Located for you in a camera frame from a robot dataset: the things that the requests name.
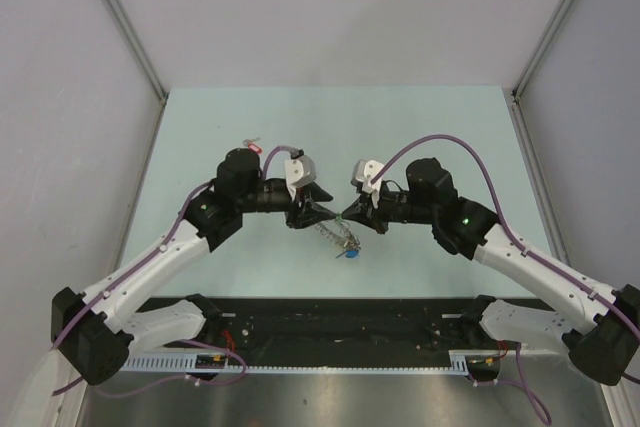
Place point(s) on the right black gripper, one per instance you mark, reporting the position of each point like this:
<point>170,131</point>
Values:
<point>361,210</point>

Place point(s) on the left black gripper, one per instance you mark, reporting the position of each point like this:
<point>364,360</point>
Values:
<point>313,212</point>

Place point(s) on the large metal keyring disc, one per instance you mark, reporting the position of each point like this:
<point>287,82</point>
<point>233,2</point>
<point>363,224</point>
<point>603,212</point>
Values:
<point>339,234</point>

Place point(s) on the key with blue tag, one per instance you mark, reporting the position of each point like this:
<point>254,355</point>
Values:
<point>349,252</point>

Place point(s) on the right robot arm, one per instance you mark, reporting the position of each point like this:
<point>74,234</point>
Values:
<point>591,322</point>

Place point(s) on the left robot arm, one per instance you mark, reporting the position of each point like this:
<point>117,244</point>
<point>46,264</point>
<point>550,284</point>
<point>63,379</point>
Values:
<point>211,214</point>

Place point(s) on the key with red tag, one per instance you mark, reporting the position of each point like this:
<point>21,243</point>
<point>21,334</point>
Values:
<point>253,144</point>

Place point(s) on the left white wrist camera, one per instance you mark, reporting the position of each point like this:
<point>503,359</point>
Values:
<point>300,171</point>

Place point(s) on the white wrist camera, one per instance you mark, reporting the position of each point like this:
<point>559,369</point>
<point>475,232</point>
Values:
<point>300,171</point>
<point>365,179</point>

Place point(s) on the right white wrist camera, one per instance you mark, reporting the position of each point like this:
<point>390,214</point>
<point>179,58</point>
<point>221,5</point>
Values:
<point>365,179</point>

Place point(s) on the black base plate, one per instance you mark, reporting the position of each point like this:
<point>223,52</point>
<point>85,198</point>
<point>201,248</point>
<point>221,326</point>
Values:
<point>314,332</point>

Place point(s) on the right frame post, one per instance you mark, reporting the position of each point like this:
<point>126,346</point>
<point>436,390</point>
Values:
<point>549,33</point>

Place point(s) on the frame post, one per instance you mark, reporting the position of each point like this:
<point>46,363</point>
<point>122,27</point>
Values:
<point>132,40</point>
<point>549,33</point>

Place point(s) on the slotted cable duct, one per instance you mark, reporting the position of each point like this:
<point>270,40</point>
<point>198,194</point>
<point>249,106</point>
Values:
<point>204,363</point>

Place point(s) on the left frame post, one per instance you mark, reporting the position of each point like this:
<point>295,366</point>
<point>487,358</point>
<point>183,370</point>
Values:
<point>132,40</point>

